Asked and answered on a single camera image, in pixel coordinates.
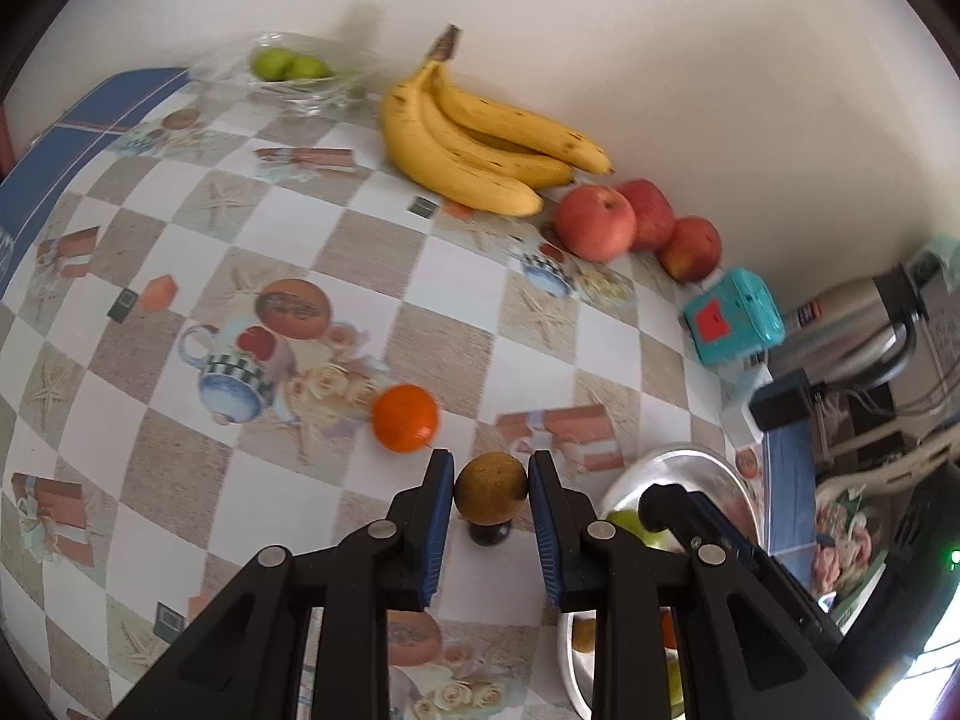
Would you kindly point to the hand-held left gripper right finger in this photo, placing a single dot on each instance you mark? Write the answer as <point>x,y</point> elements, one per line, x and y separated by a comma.
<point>546,532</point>

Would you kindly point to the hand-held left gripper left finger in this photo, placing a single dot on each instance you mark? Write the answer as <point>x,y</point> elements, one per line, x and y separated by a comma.
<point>433,532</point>

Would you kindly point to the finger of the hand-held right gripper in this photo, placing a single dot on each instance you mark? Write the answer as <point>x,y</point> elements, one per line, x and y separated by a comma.
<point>675,506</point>

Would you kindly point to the silver metal plate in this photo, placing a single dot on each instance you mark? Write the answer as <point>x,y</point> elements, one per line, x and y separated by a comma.
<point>675,465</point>

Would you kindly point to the large green fruit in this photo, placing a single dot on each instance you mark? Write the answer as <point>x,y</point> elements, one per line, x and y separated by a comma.
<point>630,521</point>

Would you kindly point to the brown round fruit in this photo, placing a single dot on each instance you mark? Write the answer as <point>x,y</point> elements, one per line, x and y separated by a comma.
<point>583,634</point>
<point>491,486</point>

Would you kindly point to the large orange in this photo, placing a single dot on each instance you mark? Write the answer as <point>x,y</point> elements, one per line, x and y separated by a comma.
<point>667,630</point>

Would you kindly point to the dark plum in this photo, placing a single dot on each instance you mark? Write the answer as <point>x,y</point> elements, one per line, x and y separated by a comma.
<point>487,536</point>

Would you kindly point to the white box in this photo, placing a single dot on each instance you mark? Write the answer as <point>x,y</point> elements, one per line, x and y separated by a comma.
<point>741,424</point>

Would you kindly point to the small orange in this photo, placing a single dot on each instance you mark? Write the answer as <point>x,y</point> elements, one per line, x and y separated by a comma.
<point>405,418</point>

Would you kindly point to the black power adapter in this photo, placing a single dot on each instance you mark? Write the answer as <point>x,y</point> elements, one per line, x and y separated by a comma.
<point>780,397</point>

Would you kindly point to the teal box with red label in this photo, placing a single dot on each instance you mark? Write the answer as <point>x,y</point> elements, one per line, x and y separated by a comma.
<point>731,315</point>

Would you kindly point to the checkered printed tablecloth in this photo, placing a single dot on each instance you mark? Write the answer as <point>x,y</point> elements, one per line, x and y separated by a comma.
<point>465,300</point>

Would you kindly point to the steel thermos flask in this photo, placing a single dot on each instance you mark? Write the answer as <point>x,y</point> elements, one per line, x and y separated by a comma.
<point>847,322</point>

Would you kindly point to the large red apple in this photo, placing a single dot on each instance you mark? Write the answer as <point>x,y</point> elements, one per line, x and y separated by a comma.
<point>596,223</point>

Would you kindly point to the yellow banana bunch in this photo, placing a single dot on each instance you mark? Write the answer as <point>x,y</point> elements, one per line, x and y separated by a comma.
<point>450,172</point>

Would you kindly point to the clear fruit container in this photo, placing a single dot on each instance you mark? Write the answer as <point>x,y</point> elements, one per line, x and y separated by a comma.
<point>307,90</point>

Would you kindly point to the green fruit in container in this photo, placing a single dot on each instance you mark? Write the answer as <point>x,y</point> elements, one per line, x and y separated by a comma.
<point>270,64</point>
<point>309,67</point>

